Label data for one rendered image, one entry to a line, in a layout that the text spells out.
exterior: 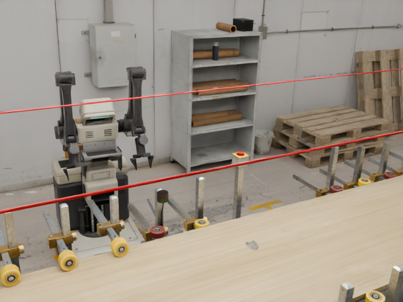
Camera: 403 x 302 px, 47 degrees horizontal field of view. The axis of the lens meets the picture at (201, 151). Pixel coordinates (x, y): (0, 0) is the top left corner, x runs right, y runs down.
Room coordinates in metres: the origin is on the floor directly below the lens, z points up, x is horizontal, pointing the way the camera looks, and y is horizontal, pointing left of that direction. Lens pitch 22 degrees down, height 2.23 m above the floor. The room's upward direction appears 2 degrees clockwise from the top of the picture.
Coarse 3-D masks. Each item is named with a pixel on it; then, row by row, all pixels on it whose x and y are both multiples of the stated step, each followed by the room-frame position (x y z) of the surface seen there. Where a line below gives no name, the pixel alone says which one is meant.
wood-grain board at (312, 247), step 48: (336, 192) 2.68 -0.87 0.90; (384, 192) 2.70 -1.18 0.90; (192, 240) 2.07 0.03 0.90; (240, 240) 2.08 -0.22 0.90; (288, 240) 2.10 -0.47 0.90; (336, 240) 2.11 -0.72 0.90; (384, 240) 2.13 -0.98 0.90; (0, 288) 1.64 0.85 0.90; (48, 288) 1.65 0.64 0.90; (96, 288) 1.66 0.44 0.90; (144, 288) 1.67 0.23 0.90; (192, 288) 1.68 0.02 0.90; (240, 288) 1.69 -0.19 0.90; (288, 288) 1.71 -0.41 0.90; (336, 288) 1.72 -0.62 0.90; (384, 288) 1.75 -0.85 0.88
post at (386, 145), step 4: (384, 144) 3.09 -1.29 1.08; (388, 144) 3.07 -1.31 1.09; (384, 148) 3.08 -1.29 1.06; (388, 148) 3.08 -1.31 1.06; (384, 152) 3.08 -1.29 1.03; (388, 152) 3.08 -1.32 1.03; (384, 156) 3.07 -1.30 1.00; (380, 160) 3.10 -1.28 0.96; (384, 160) 3.07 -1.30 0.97; (380, 164) 3.09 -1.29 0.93; (384, 164) 3.08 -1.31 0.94; (380, 168) 3.09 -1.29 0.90; (384, 168) 3.08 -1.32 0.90; (380, 172) 3.08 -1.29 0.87; (384, 172) 3.08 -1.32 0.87
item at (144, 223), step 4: (128, 204) 2.50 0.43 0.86; (132, 204) 2.50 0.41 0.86; (128, 208) 2.49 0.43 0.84; (132, 208) 2.46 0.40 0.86; (132, 212) 2.44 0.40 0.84; (136, 212) 2.41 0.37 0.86; (136, 216) 2.38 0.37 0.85; (140, 216) 2.36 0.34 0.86; (140, 220) 2.32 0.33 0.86; (144, 220) 2.32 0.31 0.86; (140, 224) 2.32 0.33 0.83; (144, 224) 2.28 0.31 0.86; (148, 224) 2.28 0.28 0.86; (144, 228) 2.28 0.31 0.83
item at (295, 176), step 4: (296, 176) 3.06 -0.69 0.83; (300, 176) 3.05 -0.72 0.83; (300, 180) 3.01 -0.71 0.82; (304, 180) 2.98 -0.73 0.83; (308, 180) 2.99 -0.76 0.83; (304, 184) 2.98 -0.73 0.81; (308, 184) 2.94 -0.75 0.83; (312, 184) 2.93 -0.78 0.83; (312, 188) 2.90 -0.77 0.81; (316, 188) 2.87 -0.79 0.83; (320, 188) 2.87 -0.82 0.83; (328, 192) 2.81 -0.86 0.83
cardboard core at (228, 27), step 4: (216, 24) 5.35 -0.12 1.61; (220, 24) 5.30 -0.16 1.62; (224, 24) 5.24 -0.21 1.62; (228, 24) 5.20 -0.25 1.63; (216, 28) 5.37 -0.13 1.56; (220, 28) 5.28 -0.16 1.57; (224, 28) 5.20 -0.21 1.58; (228, 28) 5.12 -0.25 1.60; (232, 28) 5.19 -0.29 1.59; (232, 32) 5.12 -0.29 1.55
